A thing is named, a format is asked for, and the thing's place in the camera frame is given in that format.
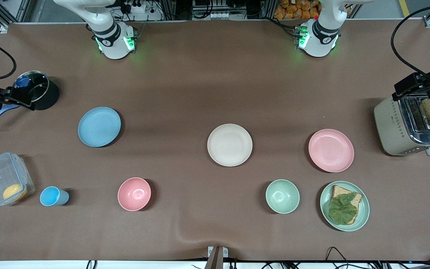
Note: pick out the blue plate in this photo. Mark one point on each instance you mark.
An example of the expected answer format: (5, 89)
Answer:
(99, 127)

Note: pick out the pink plate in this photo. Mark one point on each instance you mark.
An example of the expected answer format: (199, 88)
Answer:
(331, 150)

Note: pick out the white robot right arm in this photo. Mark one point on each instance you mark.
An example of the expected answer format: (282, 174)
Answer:
(112, 41)

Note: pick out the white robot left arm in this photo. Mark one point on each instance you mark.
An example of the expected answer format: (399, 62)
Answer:
(317, 39)

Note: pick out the glass lid with blue knob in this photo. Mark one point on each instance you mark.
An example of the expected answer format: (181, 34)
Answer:
(36, 84)

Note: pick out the black pot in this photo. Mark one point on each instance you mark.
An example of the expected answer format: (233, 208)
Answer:
(49, 97)

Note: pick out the beige chrome toaster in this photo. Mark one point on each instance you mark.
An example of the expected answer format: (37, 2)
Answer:
(390, 127)

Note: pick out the yellow fruit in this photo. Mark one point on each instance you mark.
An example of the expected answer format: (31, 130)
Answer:
(14, 192)

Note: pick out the blue cup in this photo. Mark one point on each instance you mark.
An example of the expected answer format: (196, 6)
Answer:
(52, 196)

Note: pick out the toast slice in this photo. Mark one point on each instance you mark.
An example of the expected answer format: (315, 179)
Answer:
(337, 191)

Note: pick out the green plate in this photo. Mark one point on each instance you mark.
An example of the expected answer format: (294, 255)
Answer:
(364, 211)

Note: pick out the green lettuce leaf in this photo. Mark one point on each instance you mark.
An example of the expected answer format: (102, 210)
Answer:
(342, 209)

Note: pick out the orange snack bag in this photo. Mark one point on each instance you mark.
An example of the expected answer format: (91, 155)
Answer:
(297, 9)

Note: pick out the white power strip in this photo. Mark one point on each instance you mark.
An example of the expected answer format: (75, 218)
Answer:
(136, 7)

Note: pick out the pink bowl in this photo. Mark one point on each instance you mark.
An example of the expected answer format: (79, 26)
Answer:
(134, 194)

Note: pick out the green bowl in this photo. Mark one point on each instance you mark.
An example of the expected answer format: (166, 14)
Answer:
(282, 196)

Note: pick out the beige plate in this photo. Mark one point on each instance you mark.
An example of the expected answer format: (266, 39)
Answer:
(230, 145)

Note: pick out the brown table cloth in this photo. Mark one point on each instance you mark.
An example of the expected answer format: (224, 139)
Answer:
(215, 93)

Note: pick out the metal table clamp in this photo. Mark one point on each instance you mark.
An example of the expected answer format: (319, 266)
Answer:
(217, 257)

